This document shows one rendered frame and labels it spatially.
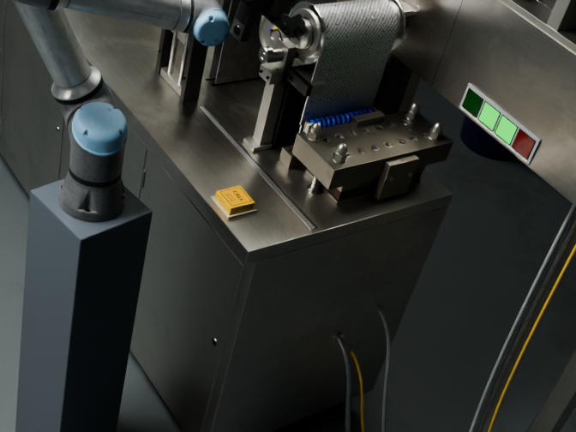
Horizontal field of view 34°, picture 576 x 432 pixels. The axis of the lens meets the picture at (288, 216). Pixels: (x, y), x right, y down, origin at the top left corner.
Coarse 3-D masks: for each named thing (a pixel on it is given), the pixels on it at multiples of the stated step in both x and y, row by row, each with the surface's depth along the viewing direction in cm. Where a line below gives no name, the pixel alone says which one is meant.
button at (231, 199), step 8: (216, 192) 224; (224, 192) 224; (232, 192) 225; (240, 192) 226; (216, 200) 225; (224, 200) 222; (232, 200) 223; (240, 200) 223; (248, 200) 224; (224, 208) 223; (232, 208) 221; (240, 208) 222; (248, 208) 224
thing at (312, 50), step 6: (300, 12) 225; (306, 12) 223; (396, 12) 235; (312, 18) 222; (312, 24) 222; (318, 24) 221; (318, 30) 221; (318, 36) 222; (396, 36) 237; (318, 42) 222; (312, 48) 224; (300, 54) 229; (306, 54) 227; (312, 54) 225
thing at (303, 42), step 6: (306, 18) 224; (300, 24) 224; (306, 24) 222; (300, 30) 224; (306, 30) 222; (312, 30) 223; (300, 36) 225; (306, 36) 223; (312, 36) 223; (294, 42) 227; (300, 42) 225; (306, 42) 223; (312, 42) 224; (300, 48) 226; (306, 48) 226
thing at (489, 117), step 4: (488, 104) 227; (484, 108) 228; (488, 108) 227; (492, 108) 226; (484, 112) 228; (488, 112) 227; (492, 112) 226; (496, 112) 225; (480, 116) 230; (484, 116) 229; (488, 116) 228; (492, 116) 227; (496, 116) 225; (480, 120) 230; (484, 120) 229; (488, 120) 228; (492, 120) 227; (496, 120) 226; (488, 124) 228; (492, 124) 227; (492, 128) 227
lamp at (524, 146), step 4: (520, 132) 220; (520, 136) 221; (524, 136) 220; (528, 136) 219; (516, 140) 222; (520, 140) 221; (524, 140) 220; (528, 140) 219; (532, 140) 218; (516, 144) 222; (520, 144) 221; (524, 144) 220; (528, 144) 219; (532, 144) 218; (516, 148) 223; (520, 148) 222; (524, 148) 221; (528, 148) 220; (520, 152) 222; (524, 152) 221; (528, 152) 220; (524, 156) 221
